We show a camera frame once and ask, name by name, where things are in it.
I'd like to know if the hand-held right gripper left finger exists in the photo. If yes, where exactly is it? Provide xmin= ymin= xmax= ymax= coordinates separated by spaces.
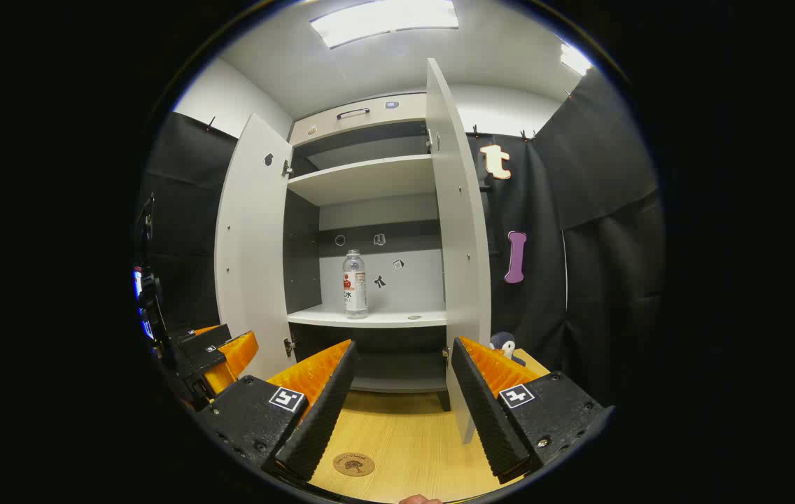
xmin=196 ymin=339 xmax=360 ymax=484

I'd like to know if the round wooden coaster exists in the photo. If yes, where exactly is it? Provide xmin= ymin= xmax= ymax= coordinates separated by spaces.
xmin=332 ymin=452 xmax=376 ymax=477

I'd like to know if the grey cabinet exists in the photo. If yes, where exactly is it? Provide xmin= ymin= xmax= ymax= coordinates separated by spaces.
xmin=284 ymin=91 xmax=451 ymax=414

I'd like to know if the large ceiling light panel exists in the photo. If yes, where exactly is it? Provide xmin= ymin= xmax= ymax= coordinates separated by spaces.
xmin=310 ymin=0 xmax=459 ymax=50

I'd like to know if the clear plastic bottle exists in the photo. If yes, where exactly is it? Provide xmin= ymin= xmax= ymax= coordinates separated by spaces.
xmin=342 ymin=249 xmax=369 ymax=320

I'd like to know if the black backdrop cloth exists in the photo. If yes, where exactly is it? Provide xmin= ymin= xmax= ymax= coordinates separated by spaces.
xmin=135 ymin=66 xmax=668 ymax=410

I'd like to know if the small ceiling light panel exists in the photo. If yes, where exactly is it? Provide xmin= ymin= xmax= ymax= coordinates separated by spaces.
xmin=560 ymin=43 xmax=593 ymax=76

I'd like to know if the grey cabinet drawer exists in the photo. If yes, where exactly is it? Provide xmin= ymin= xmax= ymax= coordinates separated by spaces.
xmin=290 ymin=92 xmax=428 ymax=146

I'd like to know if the grey cabinet door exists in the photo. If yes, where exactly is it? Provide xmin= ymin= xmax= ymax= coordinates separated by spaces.
xmin=425 ymin=58 xmax=493 ymax=445
xmin=214 ymin=113 xmax=295 ymax=382

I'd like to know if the penguin plush toy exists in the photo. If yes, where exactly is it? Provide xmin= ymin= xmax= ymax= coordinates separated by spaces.
xmin=488 ymin=331 xmax=528 ymax=366

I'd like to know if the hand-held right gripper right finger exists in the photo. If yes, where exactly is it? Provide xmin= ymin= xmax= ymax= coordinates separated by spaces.
xmin=451 ymin=336 xmax=615 ymax=485

